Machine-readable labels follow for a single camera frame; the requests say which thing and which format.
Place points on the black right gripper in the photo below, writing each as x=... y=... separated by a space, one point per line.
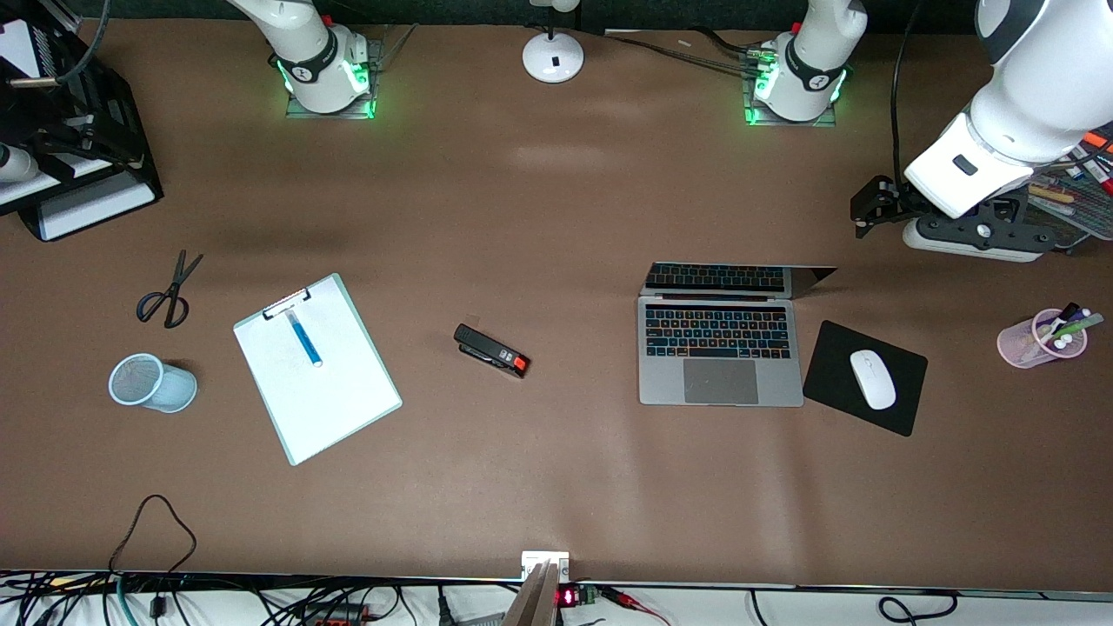
x=45 y=117

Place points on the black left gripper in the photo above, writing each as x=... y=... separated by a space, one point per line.
x=893 y=203

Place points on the grey laptop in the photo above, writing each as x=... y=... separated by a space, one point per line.
x=720 y=352

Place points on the blue marker white cap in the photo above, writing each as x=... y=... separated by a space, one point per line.
x=304 y=341

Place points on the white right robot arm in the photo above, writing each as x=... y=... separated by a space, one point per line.
x=322 y=65

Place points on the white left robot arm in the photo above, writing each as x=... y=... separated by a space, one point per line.
x=1035 y=87

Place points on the blue capped marker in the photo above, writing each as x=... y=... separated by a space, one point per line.
x=1076 y=169

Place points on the purple black marker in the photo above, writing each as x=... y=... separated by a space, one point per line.
x=1063 y=315

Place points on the red capped marker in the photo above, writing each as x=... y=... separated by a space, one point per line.
x=1104 y=184

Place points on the green marker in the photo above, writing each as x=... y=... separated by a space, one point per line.
x=1083 y=324

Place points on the black stacked letter tray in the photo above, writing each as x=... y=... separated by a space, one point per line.
x=130 y=130

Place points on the white paper sheet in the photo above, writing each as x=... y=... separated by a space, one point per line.
x=87 y=171
x=17 y=43
x=96 y=213
x=330 y=391

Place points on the black scissors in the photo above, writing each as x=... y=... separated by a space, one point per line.
x=171 y=296

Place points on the yellow pencil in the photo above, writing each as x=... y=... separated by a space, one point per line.
x=1052 y=192

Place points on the black mouse pad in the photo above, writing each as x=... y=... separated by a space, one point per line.
x=835 y=374

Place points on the white computer mouse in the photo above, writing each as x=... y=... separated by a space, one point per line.
x=872 y=380

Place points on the pink translucent pen cup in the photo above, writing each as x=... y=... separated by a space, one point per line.
x=1017 y=346

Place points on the light blue mesh cup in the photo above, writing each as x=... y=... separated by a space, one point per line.
x=161 y=387

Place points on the mint green clipboard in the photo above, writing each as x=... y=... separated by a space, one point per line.
x=317 y=369

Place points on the white lamp base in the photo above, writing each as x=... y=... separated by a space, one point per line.
x=553 y=56

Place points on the black stapler red tip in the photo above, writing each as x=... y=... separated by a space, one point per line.
x=491 y=351

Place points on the circuit board red display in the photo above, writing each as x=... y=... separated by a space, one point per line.
x=574 y=596

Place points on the black red connector block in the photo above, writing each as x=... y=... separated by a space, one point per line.
x=335 y=616

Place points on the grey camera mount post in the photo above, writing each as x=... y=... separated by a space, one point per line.
x=535 y=600

